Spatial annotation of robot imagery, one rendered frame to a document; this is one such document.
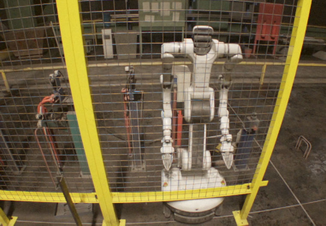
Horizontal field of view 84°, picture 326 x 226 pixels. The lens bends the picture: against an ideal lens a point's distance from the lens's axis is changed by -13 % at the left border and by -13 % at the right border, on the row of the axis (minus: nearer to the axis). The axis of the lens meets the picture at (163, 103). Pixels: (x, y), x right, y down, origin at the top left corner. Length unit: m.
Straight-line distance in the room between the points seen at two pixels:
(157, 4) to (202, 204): 6.12
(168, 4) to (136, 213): 6.09
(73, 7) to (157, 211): 1.74
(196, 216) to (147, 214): 0.46
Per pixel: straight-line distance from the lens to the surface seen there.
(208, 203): 1.73
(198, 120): 1.48
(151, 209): 2.05
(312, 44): 9.45
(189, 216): 1.85
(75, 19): 1.02
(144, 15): 6.93
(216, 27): 9.81
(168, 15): 6.96
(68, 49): 1.06
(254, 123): 2.14
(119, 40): 6.75
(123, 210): 2.07
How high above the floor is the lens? 1.69
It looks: 27 degrees down
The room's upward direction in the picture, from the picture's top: straight up
